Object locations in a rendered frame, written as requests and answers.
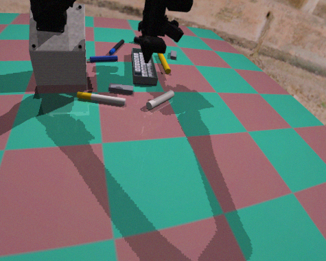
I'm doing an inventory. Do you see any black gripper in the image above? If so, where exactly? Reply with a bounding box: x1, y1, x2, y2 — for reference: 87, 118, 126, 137
138, 8, 167, 64

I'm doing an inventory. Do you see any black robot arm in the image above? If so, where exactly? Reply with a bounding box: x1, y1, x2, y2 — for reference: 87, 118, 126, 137
30, 0, 194, 42

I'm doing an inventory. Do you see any grey keyboard with white letter keys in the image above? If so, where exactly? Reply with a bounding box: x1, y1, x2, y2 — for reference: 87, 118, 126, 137
131, 47, 158, 86

